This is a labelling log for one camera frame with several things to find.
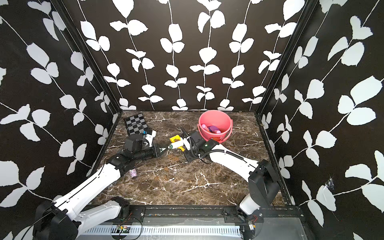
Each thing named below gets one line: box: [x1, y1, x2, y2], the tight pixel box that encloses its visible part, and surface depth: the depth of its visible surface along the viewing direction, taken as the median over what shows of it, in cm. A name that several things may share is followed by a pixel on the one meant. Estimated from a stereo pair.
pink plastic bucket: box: [197, 110, 233, 144], surface depth 97 cm
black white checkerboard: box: [124, 112, 148, 136], surface depth 110 cm
